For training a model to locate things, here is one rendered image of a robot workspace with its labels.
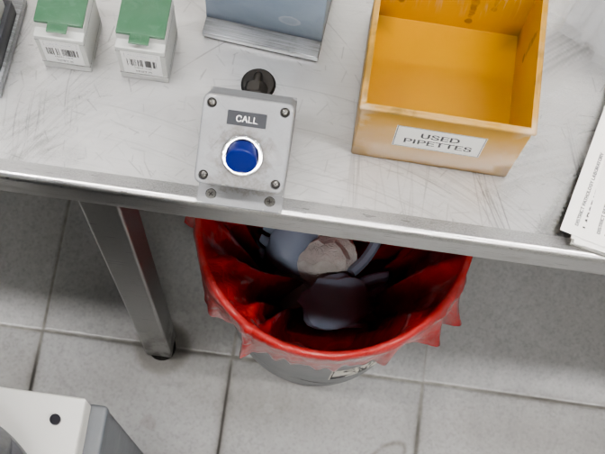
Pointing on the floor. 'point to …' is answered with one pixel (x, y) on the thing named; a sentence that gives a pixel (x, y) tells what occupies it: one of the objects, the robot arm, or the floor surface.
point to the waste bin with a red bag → (416, 325)
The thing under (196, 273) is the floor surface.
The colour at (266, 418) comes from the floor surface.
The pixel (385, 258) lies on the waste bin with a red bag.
